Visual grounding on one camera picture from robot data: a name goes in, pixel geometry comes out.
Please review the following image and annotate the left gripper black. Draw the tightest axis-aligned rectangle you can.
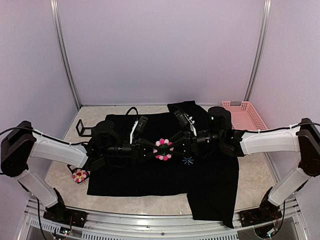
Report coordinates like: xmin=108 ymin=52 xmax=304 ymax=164
xmin=101 ymin=137 xmax=164 ymax=164

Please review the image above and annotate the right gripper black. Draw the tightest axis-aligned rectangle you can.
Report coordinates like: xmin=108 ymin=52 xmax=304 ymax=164
xmin=162 ymin=129 xmax=223 ymax=159

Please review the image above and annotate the flower brooch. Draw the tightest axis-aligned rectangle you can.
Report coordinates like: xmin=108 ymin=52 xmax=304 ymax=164
xmin=72 ymin=168 xmax=88 ymax=183
xmin=153 ymin=138 xmax=174 ymax=161

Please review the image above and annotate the black t-shirt blue logo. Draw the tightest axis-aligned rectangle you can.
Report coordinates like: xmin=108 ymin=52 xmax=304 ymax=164
xmin=87 ymin=100 xmax=239 ymax=229

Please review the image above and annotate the pink plastic basket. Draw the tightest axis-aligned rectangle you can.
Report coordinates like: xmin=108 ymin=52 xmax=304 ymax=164
xmin=221 ymin=101 xmax=268 ymax=131

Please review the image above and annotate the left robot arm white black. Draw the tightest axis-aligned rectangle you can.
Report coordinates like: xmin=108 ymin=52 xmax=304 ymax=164
xmin=0 ymin=120 xmax=163 ymax=228

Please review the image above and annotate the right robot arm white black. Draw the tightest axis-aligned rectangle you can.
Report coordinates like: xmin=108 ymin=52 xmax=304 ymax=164
xmin=165 ymin=105 xmax=320 ymax=227

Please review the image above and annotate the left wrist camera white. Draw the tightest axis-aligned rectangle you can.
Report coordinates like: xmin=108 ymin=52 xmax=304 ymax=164
xmin=129 ymin=116 xmax=148 ymax=144

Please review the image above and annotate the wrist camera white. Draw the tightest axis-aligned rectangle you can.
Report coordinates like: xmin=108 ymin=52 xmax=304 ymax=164
xmin=129 ymin=116 xmax=148 ymax=144
xmin=174 ymin=110 xmax=197 ymax=137

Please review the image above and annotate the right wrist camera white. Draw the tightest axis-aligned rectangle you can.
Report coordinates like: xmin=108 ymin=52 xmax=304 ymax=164
xmin=174 ymin=110 xmax=197 ymax=137

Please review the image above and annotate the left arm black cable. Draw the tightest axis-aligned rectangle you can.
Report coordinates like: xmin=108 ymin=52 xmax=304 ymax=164
xmin=0 ymin=106 xmax=141 ymax=146

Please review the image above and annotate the front aluminium rail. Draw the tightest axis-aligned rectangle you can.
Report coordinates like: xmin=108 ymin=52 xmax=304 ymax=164
xmin=14 ymin=197 xmax=307 ymax=240

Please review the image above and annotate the right aluminium frame post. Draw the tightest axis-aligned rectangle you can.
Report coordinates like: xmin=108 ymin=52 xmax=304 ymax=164
xmin=242 ymin=0 xmax=272 ymax=102

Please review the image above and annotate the aluminium frame post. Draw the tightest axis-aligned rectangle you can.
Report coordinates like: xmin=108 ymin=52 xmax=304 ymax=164
xmin=50 ymin=0 xmax=82 ymax=111
xmin=242 ymin=0 xmax=272 ymax=102

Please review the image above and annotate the left aluminium frame post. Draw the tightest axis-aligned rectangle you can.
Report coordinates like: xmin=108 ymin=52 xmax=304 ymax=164
xmin=50 ymin=0 xmax=82 ymax=111

